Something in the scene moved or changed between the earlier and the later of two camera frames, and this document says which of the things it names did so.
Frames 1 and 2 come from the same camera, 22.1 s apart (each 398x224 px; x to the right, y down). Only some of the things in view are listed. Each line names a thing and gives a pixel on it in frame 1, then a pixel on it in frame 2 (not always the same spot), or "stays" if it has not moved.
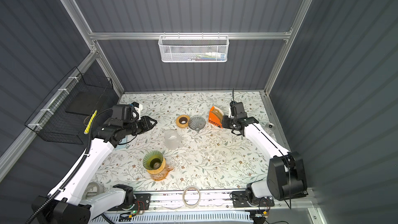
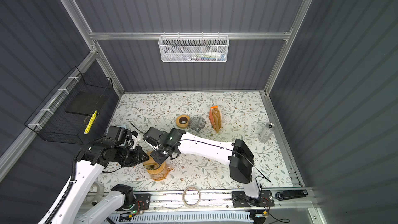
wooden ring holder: x=159 y=170 stays
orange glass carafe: x=162 y=175 stays
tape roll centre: x=183 y=197 stays
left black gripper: x=141 y=124 -> x=137 y=156
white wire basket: x=191 y=49 stays
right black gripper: x=236 y=124 -> x=161 y=154
